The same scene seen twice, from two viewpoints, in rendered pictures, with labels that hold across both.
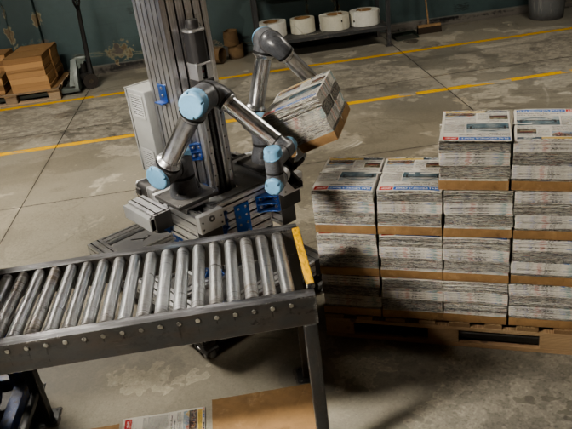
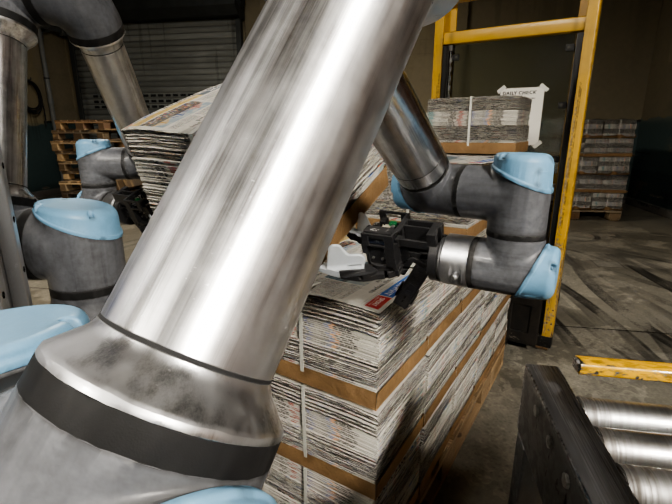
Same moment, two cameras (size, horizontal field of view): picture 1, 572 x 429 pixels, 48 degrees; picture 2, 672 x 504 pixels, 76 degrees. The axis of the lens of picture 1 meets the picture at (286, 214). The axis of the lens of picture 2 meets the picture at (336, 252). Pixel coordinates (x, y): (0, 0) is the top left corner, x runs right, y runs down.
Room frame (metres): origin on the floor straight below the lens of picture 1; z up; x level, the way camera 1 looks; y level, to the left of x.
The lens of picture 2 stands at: (2.56, 0.64, 1.16)
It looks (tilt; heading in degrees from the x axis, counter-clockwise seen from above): 16 degrees down; 283
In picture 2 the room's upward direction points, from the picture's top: straight up
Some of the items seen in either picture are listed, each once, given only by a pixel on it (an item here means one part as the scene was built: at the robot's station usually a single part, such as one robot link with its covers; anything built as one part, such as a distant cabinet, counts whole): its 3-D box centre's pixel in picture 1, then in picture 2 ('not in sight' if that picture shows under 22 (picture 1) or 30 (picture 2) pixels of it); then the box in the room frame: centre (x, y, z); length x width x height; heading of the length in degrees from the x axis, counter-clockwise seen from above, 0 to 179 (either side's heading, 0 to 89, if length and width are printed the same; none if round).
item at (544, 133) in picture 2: not in sight; (503, 106); (2.26, -1.85, 1.28); 0.57 x 0.01 x 0.65; 161
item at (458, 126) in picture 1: (475, 125); (434, 160); (2.58, -0.85, 1.06); 0.37 x 0.29 x 0.01; 161
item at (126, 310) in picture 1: (130, 288); not in sight; (2.09, 0.62, 0.77); 0.47 x 0.05 x 0.05; 3
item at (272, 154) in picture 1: (275, 158); (506, 194); (2.47, 0.01, 1.08); 0.11 x 0.08 x 0.11; 154
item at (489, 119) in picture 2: not in sight; (468, 243); (2.41, -1.42, 0.65); 0.39 x 0.30 x 1.29; 161
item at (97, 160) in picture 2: not in sight; (103, 163); (3.34, -0.26, 1.08); 0.11 x 0.08 x 0.11; 17
